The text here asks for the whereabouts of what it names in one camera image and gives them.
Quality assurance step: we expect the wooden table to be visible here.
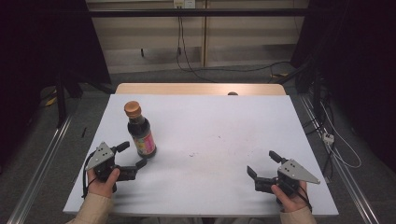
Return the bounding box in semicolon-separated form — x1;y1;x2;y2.
115;82;287;96

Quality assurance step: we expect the black curtain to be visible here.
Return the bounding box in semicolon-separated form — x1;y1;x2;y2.
290;0;396;174
0;0;112;169

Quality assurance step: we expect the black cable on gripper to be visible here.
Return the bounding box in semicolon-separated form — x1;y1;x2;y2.
81;151;96;200
295;185;314;213

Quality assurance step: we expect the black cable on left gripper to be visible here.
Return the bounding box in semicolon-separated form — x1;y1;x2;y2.
81;151;96;200

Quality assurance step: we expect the metal floor rail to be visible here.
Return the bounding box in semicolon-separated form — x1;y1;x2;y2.
7;115;73;224
299;93;381;224

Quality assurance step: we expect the white wall socket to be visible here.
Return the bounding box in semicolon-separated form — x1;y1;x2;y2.
173;0;197;9

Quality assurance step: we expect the white cable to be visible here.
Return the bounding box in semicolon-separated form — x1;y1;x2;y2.
319;102;362;170

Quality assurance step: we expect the black horizontal bar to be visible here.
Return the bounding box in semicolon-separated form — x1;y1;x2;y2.
88;7;310;18

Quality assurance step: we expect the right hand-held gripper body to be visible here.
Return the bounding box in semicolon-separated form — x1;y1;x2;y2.
254;159;321;198

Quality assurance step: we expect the person's right hand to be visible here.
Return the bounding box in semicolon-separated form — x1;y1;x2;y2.
270;181;309;214

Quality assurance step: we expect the white power strip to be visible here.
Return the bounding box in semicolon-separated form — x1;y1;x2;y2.
322;132;335;146

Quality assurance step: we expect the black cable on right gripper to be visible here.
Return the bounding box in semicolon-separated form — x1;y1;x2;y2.
295;185;314;213

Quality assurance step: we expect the black stand post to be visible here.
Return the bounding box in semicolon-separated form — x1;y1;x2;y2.
55;70;68;129

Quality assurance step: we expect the black floor cable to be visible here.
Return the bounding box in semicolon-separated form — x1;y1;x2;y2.
186;61;292;76

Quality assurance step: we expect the dark soy sauce bottle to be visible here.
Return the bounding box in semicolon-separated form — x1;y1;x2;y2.
123;100;158;159

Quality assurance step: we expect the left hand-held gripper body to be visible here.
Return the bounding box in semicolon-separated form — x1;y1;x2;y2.
85;141;138;182

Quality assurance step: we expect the black hanging cable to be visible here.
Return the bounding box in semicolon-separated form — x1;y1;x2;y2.
176;15;216;84

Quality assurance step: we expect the person's left hand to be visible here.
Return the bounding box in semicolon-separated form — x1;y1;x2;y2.
87;168;120;199

